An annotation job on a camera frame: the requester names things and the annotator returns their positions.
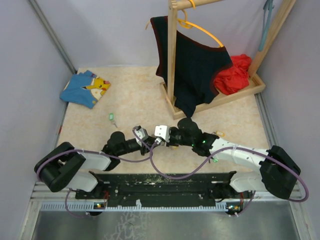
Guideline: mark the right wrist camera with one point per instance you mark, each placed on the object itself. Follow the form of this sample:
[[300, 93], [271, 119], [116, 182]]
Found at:
[[162, 134]]

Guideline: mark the dark navy tank top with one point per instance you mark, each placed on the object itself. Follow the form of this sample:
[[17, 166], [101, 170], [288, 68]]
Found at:
[[196, 66]]

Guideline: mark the large keyring with keys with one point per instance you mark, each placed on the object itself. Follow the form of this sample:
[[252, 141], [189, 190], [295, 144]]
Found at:
[[170, 146]]

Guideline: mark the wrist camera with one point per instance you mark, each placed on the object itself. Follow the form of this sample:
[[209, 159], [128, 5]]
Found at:
[[140, 133], [162, 134]]

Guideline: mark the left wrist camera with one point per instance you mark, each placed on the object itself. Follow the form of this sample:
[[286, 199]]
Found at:
[[140, 133]]

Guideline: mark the yellow clothes hanger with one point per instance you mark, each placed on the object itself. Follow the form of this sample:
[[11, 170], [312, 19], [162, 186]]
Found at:
[[184, 23]]

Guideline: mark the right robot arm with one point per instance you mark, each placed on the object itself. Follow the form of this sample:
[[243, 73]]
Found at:
[[272, 170]]

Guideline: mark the red crumpled cloth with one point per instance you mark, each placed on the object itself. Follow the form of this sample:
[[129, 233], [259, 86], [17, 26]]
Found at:
[[235, 78]]

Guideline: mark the green tag key left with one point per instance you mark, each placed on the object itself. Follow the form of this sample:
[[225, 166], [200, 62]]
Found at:
[[111, 118]]

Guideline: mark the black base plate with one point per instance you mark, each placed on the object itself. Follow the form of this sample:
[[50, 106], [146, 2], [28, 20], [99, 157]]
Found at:
[[154, 190]]

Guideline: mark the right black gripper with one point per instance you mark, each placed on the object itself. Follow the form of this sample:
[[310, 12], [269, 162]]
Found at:
[[172, 131]]

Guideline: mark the blue clothes hanger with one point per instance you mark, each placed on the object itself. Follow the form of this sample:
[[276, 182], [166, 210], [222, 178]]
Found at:
[[267, 14]]

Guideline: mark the wooden clothes rack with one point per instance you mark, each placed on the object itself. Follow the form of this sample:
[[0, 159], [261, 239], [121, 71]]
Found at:
[[256, 85]]

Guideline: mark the blue pikachu shirt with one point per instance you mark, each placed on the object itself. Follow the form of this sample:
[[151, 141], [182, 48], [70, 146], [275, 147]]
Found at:
[[85, 88]]

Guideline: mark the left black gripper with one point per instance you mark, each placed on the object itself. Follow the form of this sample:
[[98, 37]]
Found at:
[[150, 141]]

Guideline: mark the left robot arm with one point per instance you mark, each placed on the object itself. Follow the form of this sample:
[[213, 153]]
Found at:
[[67, 167]]

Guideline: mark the yellow tag key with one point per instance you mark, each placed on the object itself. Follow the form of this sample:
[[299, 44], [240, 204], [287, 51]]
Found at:
[[219, 133]]

